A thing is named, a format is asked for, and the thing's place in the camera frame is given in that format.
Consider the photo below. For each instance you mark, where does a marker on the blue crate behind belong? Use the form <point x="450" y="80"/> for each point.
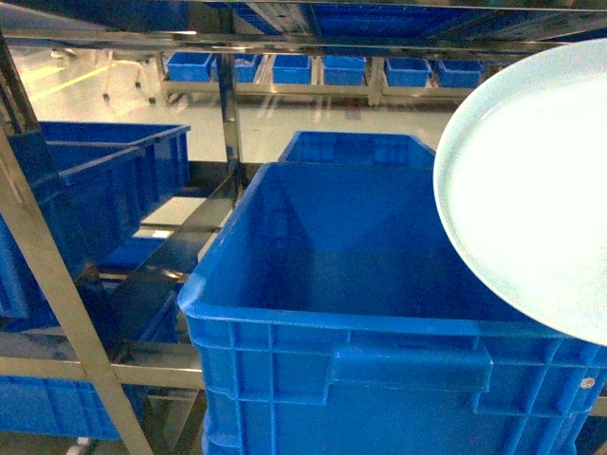
<point x="366" y="149"/>

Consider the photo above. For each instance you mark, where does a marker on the blue crate left shelf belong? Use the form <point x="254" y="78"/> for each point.
<point x="116" y="174"/>

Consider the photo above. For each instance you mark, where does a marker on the large blue crate front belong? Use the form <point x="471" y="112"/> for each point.
<point x="333" y="316"/>

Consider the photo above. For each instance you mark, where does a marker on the steel shelf frame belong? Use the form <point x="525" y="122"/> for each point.
<point x="152" y="398"/>

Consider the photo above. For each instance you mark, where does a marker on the light blue round tray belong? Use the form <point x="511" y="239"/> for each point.
<point x="520" y="186"/>

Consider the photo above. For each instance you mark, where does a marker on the blue crate lower left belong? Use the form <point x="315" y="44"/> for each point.
<point x="54" y="407"/>

